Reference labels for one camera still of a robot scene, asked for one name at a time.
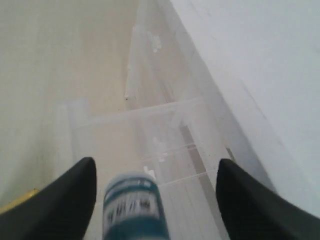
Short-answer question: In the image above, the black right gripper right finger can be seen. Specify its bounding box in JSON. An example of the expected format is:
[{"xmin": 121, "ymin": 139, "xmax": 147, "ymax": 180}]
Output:
[{"xmin": 216, "ymin": 158, "xmax": 320, "ymax": 240}]

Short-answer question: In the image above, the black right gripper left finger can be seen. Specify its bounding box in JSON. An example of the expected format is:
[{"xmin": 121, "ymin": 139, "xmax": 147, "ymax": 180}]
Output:
[{"xmin": 0, "ymin": 157, "xmax": 97, "ymax": 240}]

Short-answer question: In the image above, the white bottle teal label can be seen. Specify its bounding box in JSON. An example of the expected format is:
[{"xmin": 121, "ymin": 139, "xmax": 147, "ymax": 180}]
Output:
[{"xmin": 102, "ymin": 172, "xmax": 171, "ymax": 240}]

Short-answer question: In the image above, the clear drawer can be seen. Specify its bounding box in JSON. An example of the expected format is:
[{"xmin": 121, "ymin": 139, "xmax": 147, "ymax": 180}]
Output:
[{"xmin": 56, "ymin": 97, "xmax": 276, "ymax": 240}]

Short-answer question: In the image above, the yellow cheese wedge toy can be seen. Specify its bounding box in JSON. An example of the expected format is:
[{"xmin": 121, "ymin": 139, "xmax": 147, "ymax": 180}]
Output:
[{"xmin": 0, "ymin": 188, "xmax": 40, "ymax": 214}]

